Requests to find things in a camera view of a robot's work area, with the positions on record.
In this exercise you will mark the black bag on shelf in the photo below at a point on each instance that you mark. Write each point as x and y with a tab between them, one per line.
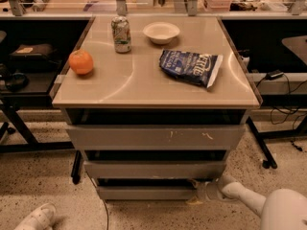
32	52

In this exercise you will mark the black table leg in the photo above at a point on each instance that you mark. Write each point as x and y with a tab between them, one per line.
269	162

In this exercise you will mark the grey drawer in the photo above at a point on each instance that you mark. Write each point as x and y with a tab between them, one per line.
155	137
146	192
152	170

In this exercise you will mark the white bowl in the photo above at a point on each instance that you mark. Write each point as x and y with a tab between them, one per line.
161	32

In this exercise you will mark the black power adapter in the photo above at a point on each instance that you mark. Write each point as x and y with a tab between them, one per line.
274	75

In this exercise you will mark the orange fruit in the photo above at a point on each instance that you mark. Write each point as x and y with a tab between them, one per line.
81	62

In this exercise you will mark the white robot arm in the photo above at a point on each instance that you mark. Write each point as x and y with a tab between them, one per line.
282	209

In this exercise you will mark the black headphones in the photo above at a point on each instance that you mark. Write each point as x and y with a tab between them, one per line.
16	82

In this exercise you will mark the grey drawer cabinet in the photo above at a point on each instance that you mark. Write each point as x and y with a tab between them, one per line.
131	89

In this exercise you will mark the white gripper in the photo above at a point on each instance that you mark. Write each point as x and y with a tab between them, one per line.
204	191

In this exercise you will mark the blue chip bag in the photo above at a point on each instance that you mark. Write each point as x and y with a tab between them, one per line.
195	68

